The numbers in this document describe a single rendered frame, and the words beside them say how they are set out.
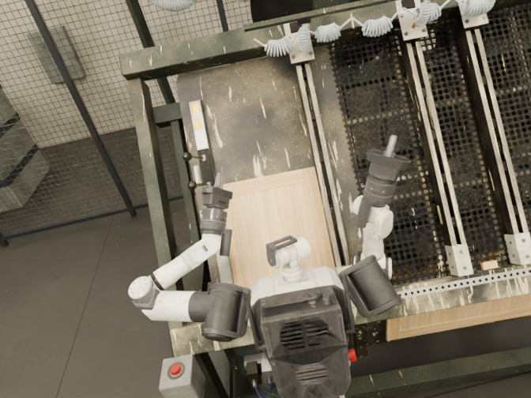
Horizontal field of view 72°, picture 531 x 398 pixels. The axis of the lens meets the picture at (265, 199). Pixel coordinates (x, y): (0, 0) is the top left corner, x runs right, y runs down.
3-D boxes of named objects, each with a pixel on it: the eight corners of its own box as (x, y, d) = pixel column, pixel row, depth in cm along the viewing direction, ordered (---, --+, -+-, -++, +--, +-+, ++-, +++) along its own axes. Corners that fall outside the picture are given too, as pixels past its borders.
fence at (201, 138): (228, 316, 158) (227, 318, 154) (190, 105, 165) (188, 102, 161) (240, 313, 158) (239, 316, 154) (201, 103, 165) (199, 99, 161)
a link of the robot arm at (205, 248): (212, 233, 131) (180, 255, 128) (213, 230, 123) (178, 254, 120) (223, 247, 131) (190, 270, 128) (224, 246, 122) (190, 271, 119)
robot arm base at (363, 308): (400, 298, 110) (405, 302, 99) (362, 319, 111) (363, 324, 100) (372, 254, 114) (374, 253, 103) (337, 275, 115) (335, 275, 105)
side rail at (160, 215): (176, 322, 165) (169, 329, 154) (137, 88, 173) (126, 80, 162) (189, 320, 165) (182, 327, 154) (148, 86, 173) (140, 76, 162)
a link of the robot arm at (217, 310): (197, 334, 111) (239, 336, 107) (182, 327, 104) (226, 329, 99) (205, 296, 117) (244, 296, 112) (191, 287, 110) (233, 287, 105)
